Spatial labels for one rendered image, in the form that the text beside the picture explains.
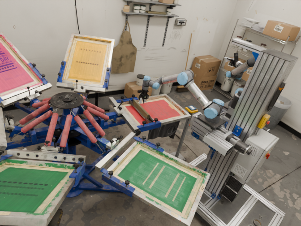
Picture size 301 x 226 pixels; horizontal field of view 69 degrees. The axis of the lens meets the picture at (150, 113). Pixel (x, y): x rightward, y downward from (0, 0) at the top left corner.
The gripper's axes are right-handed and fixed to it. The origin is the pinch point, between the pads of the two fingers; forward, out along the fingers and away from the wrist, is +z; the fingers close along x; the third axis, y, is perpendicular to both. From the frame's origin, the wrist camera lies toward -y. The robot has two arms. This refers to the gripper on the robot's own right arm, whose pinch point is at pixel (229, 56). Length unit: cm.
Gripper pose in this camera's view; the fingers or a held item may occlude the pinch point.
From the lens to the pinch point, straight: 311.9
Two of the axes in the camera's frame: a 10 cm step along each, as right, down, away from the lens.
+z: -2.9, -5.7, 7.7
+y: -0.3, 8.1, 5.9
